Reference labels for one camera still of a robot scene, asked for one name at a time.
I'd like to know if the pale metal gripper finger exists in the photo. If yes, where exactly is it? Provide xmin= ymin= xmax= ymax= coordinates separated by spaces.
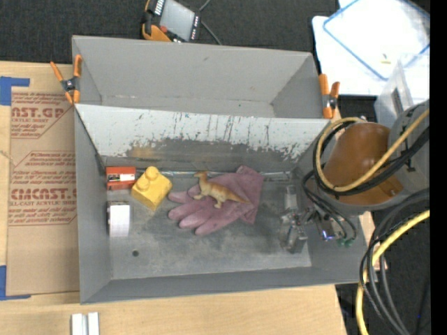
xmin=284 ymin=184 xmax=300 ymax=216
xmin=279 ymin=214 xmax=309 ymax=255

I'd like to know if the tan toy dinosaur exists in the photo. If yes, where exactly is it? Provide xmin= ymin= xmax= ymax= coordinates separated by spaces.
xmin=192 ymin=170 xmax=250 ymax=210

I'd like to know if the pink rubber glove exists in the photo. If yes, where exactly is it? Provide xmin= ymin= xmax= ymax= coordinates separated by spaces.
xmin=167 ymin=165 xmax=265 ymax=237

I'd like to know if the grey metal bin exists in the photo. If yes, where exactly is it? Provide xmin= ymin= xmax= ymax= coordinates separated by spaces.
xmin=71 ymin=35 xmax=376 ymax=305

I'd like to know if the yellow toy building block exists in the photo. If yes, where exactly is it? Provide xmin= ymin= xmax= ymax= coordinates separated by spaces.
xmin=130 ymin=165 xmax=174 ymax=212

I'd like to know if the red box with white label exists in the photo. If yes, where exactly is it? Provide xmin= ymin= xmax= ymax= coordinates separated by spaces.
xmin=105 ymin=166 xmax=138 ymax=191

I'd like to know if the brown cardboard board red print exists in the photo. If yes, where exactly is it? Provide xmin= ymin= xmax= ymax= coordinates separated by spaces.
xmin=0 ymin=60 xmax=82 ymax=297

